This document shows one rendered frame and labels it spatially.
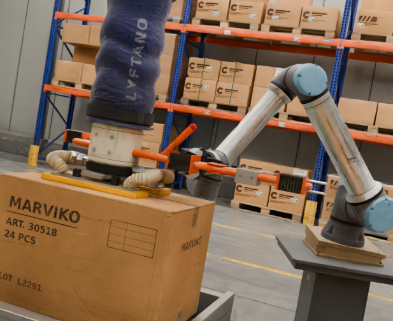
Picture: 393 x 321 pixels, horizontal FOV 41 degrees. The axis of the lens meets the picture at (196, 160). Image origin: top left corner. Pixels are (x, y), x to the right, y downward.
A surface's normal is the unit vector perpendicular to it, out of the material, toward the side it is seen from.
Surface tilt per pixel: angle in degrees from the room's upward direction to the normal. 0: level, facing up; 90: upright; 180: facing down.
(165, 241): 90
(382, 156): 90
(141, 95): 79
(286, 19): 91
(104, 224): 90
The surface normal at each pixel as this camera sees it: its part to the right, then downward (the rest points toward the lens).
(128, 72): -0.07, 0.33
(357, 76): -0.34, 0.00
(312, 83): 0.13, 0.05
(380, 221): 0.24, 0.23
